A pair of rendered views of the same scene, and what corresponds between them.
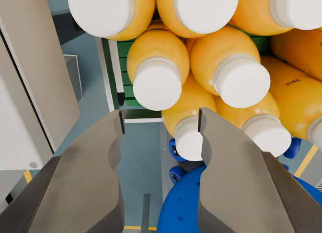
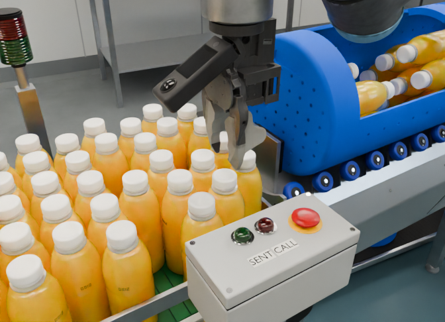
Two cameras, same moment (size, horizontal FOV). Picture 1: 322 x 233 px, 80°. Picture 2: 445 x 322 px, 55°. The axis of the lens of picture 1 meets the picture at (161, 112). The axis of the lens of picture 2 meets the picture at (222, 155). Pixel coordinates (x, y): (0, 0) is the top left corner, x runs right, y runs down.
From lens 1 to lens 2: 0.57 m
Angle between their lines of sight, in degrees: 48
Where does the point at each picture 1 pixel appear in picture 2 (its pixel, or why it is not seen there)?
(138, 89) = (228, 179)
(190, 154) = (250, 154)
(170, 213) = (321, 149)
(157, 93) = (225, 174)
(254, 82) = (198, 153)
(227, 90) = (207, 158)
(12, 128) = (285, 205)
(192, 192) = (305, 156)
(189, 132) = not seen: hidden behind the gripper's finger
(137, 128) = not seen: outside the picture
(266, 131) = not seen: hidden behind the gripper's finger
